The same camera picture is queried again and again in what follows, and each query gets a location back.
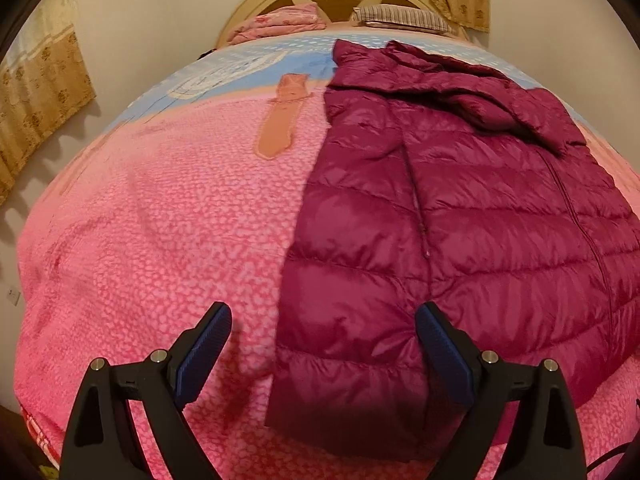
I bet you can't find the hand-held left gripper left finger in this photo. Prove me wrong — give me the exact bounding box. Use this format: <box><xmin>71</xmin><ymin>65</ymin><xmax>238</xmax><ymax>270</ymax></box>
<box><xmin>59</xmin><ymin>301</ymin><xmax>233</xmax><ymax>480</ymax></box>

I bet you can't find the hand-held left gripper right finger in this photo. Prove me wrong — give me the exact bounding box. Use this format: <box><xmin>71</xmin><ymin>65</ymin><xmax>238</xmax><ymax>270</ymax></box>
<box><xmin>415</xmin><ymin>301</ymin><xmax>588</xmax><ymax>480</ymax></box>

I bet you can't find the striped pillow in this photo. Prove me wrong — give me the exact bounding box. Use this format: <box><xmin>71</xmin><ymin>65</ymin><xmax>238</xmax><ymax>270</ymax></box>
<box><xmin>349</xmin><ymin>4</ymin><xmax>448</xmax><ymax>33</ymax></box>

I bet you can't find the magenta puffer jacket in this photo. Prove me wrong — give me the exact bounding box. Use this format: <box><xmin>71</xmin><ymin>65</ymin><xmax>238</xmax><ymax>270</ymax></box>
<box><xmin>265</xmin><ymin>39</ymin><xmax>640</xmax><ymax>463</ymax></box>

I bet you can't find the bed with pink-blue bedspread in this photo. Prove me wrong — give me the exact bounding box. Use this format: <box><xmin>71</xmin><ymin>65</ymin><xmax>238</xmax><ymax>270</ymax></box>
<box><xmin>14</xmin><ymin>22</ymin><xmax>640</xmax><ymax>480</ymax></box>

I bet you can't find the folded pink floral quilt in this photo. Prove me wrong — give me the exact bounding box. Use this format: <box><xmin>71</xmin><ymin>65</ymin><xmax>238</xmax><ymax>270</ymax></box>
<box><xmin>226</xmin><ymin>2</ymin><xmax>327</xmax><ymax>45</ymax></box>

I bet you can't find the thin black cable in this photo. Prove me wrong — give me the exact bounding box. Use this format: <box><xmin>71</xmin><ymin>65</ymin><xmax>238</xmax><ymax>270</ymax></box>
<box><xmin>586</xmin><ymin>447</ymin><xmax>638</xmax><ymax>476</ymax></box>

